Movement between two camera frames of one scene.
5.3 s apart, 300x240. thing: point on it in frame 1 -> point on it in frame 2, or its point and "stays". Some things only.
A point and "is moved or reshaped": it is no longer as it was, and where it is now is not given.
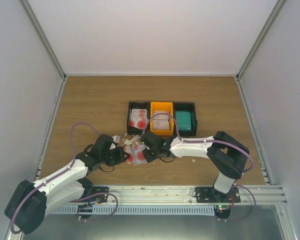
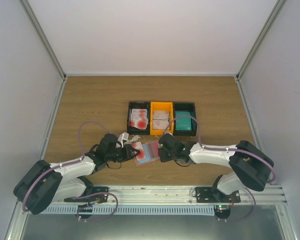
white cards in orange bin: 161,121 stays
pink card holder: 138,157 stays
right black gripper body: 152,157 -> 165,158
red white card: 128,150 is moved or reshaped
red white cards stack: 139,118 stays
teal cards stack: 183,120 stays
